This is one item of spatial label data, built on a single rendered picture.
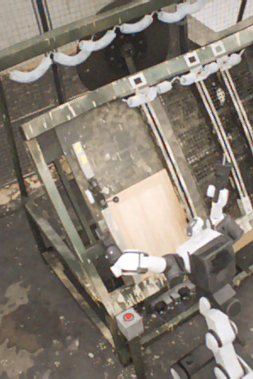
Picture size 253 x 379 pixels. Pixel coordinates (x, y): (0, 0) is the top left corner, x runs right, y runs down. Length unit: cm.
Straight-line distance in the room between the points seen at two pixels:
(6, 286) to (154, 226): 183
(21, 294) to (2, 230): 85
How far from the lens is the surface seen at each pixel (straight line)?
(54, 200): 302
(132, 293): 328
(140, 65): 380
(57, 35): 327
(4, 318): 446
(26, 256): 482
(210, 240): 287
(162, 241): 334
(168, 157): 329
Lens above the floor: 356
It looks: 43 degrees down
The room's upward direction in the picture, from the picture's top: 9 degrees counter-clockwise
